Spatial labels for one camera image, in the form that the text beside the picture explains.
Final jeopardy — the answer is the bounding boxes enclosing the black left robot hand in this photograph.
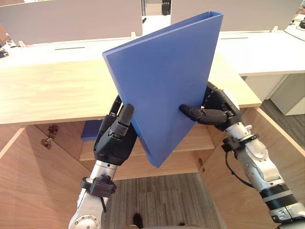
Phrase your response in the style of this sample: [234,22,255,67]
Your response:
[93,94,138,167]

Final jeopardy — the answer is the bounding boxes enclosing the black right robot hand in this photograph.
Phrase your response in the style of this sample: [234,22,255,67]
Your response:
[179,82,241,132]

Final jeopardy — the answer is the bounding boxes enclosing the blue file folder box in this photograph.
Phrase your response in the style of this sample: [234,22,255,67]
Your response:
[102,11,224,168]

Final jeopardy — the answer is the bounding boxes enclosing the blue folder inside cabinet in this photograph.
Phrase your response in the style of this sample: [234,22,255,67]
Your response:
[81,120,103,141]

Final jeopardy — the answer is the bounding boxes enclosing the wooden cabinet shelf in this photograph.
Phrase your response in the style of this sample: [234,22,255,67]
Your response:
[79,124,216,162]

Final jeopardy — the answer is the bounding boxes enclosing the light wood office cabinet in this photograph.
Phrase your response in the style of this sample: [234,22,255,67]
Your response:
[0,49,305,229]

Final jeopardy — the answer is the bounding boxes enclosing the wooden left cabinet door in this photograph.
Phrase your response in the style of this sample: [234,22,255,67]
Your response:
[0,127,96,229]

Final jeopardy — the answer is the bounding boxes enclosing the white desk with slot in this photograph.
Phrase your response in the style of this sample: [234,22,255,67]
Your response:
[218,23,305,77]
[0,37,143,70]

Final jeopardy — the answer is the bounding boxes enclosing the dark robot foot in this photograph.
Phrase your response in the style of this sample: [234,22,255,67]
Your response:
[132,213,144,229]

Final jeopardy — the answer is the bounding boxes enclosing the white desk partition panel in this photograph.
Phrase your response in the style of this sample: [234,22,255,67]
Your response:
[170,0,305,33]
[0,0,143,46]

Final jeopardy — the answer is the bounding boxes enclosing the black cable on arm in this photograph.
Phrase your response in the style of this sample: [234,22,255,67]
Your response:
[224,150,254,188]

